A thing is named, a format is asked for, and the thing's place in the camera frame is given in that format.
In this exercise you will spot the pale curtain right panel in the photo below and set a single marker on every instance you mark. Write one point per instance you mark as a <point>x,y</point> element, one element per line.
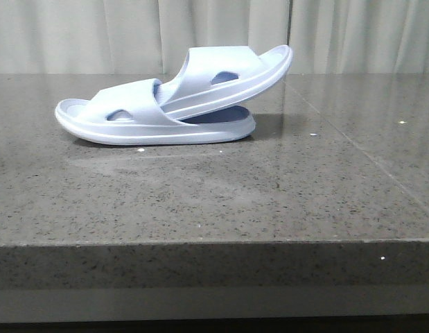
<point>347,37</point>

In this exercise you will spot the light blue slipper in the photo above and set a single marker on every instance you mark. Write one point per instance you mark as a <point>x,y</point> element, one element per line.
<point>129,114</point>
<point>216,77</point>

